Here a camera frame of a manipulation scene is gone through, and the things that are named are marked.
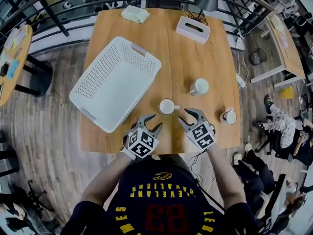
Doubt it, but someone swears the white plastic basket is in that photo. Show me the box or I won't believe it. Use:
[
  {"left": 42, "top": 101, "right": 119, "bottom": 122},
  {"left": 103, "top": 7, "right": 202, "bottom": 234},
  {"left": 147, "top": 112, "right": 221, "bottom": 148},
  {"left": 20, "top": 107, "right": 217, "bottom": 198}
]
[{"left": 69, "top": 36, "right": 162, "bottom": 134}]

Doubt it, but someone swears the plain white mug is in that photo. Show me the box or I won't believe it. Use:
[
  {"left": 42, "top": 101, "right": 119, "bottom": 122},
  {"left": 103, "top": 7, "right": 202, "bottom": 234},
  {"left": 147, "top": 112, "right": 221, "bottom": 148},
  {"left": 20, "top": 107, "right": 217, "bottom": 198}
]
[{"left": 189, "top": 78, "right": 210, "bottom": 97}]

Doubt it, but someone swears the thin black cable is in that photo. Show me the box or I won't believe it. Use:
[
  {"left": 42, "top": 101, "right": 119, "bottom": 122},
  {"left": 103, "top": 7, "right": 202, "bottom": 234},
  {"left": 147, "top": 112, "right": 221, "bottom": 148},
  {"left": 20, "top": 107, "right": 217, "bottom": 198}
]
[{"left": 187, "top": 148, "right": 227, "bottom": 212}]

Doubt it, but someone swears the long wooden table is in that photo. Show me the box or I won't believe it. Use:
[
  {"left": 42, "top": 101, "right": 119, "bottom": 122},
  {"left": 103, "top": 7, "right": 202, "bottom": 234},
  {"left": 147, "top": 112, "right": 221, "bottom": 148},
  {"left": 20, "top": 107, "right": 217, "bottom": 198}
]
[{"left": 250, "top": 13, "right": 306, "bottom": 88}]

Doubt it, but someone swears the person's left forearm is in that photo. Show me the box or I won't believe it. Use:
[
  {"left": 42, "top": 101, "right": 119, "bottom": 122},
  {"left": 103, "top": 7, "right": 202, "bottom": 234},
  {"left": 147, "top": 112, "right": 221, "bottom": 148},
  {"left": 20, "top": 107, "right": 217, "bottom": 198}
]
[{"left": 80, "top": 153, "right": 134, "bottom": 207}]

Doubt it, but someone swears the yellow bag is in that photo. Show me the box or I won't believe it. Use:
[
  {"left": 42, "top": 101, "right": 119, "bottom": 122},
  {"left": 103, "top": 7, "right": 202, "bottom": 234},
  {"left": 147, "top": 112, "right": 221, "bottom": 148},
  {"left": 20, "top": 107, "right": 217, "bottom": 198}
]
[{"left": 279, "top": 86, "right": 295, "bottom": 99}]

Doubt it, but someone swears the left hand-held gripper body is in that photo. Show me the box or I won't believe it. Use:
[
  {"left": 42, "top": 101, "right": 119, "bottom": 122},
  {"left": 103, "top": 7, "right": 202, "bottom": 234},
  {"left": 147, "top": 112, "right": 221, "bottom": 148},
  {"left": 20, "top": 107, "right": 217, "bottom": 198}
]
[{"left": 125, "top": 117, "right": 160, "bottom": 160}]

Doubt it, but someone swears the person's dark blue jersey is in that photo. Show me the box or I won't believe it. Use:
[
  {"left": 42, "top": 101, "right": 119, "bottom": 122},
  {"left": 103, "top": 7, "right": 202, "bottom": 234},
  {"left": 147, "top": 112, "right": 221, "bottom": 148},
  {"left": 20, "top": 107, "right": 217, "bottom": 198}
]
[{"left": 61, "top": 155, "right": 260, "bottom": 235}]

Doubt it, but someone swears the black mesh waste basket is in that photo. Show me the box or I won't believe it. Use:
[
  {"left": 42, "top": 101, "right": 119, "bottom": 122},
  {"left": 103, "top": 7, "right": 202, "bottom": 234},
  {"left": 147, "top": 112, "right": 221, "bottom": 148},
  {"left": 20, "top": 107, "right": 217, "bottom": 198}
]
[{"left": 248, "top": 48, "right": 267, "bottom": 67}]

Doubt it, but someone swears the small black box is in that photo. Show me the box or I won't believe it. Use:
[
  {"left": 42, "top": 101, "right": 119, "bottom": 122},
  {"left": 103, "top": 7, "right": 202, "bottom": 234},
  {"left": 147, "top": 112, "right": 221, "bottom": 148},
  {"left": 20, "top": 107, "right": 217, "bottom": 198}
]
[{"left": 0, "top": 62, "right": 10, "bottom": 77}]

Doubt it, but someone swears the black stool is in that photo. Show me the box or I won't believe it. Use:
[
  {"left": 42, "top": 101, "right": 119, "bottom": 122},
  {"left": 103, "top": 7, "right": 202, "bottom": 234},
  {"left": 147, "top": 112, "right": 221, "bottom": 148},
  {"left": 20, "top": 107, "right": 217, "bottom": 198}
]
[{"left": 0, "top": 131, "right": 20, "bottom": 178}]

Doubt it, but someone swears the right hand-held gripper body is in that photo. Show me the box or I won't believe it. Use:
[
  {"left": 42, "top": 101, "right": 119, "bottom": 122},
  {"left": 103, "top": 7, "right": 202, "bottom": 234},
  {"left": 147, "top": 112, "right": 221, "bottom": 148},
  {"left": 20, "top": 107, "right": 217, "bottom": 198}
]
[{"left": 186, "top": 117, "right": 217, "bottom": 151}]

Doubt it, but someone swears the white tissue box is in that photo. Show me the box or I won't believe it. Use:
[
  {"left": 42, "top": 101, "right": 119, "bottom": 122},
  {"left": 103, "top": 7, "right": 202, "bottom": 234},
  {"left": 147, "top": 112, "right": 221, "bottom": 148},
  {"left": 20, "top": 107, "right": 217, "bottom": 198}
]
[{"left": 175, "top": 16, "right": 211, "bottom": 45}]

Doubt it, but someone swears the light blue cloth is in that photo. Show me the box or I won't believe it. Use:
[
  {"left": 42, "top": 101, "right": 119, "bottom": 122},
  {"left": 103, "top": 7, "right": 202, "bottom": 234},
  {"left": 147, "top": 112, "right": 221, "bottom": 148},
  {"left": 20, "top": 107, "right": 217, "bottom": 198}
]
[{"left": 7, "top": 59, "right": 20, "bottom": 80}]

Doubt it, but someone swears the white wristband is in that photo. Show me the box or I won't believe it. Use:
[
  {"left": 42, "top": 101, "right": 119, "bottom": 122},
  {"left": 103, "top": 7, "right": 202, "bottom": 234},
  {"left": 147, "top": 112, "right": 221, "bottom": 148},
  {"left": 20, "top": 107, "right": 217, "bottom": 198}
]
[{"left": 119, "top": 146, "right": 137, "bottom": 161}]

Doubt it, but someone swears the person's left hand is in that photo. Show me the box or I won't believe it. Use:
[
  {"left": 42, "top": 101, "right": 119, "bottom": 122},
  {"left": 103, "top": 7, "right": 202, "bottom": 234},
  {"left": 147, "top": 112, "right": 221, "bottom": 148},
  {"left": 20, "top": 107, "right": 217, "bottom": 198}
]
[{"left": 123, "top": 122, "right": 138, "bottom": 147}]

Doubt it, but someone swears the pastel paper stack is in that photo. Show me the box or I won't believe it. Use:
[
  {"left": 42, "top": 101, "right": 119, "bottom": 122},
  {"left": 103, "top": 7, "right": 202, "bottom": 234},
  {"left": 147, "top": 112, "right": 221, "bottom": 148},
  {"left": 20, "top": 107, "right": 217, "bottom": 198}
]
[{"left": 3, "top": 24, "right": 27, "bottom": 50}]

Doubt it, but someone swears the pale green folded cloth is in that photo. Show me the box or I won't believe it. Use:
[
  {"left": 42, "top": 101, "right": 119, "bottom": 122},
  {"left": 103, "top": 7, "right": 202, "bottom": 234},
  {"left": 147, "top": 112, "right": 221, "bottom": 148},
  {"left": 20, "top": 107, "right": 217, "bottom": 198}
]
[{"left": 120, "top": 5, "right": 151, "bottom": 24}]

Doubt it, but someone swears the white mug with pattern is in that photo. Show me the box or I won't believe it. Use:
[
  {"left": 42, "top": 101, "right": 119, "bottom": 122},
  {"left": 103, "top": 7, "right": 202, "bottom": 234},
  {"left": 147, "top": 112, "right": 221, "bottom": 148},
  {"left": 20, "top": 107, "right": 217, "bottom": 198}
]
[{"left": 158, "top": 98, "right": 180, "bottom": 115}]

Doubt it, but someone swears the cream tissue box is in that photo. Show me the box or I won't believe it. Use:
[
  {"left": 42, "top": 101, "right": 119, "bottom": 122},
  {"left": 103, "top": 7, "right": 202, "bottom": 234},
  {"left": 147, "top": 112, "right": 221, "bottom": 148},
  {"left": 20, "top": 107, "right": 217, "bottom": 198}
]
[{"left": 270, "top": 15, "right": 286, "bottom": 33}]

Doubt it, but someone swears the white power strip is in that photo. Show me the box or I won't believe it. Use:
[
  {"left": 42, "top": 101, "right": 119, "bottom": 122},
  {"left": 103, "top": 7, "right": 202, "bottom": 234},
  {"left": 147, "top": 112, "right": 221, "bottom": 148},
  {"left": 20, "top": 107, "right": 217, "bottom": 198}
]
[{"left": 235, "top": 72, "right": 247, "bottom": 89}]

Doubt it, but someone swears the dark computer monitor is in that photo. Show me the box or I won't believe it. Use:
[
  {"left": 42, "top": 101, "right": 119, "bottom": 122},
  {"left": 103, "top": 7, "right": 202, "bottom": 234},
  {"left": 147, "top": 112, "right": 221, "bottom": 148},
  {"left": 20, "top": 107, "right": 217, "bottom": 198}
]
[{"left": 266, "top": 174, "right": 287, "bottom": 230}]

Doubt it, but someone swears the black office chair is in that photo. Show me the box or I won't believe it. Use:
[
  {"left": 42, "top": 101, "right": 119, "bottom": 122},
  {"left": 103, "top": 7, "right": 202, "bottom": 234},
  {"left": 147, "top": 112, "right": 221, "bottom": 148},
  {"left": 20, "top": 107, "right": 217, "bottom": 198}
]
[{"left": 0, "top": 180, "right": 58, "bottom": 235}]

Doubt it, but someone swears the person's right forearm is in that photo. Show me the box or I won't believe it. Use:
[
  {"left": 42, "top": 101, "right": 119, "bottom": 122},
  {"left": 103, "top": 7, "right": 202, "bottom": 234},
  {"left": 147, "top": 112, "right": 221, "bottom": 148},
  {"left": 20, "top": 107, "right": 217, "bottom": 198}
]
[{"left": 206, "top": 144, "right": 246, "bottom": 212}]

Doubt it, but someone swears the white power cable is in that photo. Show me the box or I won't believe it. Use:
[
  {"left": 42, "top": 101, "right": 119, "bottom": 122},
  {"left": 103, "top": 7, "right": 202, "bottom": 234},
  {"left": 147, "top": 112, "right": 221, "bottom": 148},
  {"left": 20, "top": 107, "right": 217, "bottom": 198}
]
[{"left": 234, "top": 30, "right": 250, "bottom": 91}]

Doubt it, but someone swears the round wooden table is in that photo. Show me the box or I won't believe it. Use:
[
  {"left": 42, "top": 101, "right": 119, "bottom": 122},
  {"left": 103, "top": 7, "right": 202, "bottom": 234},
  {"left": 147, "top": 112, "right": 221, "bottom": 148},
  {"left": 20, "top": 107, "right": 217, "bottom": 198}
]
[{"left": 0, "top": 24, "right": 53, "bottom": 107}]

